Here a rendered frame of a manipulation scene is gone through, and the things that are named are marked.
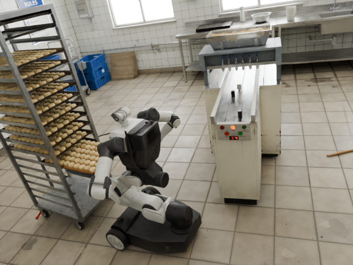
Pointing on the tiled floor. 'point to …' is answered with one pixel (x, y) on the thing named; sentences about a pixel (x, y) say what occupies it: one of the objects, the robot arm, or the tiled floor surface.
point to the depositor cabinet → (211, 96)
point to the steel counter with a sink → (305, 57)
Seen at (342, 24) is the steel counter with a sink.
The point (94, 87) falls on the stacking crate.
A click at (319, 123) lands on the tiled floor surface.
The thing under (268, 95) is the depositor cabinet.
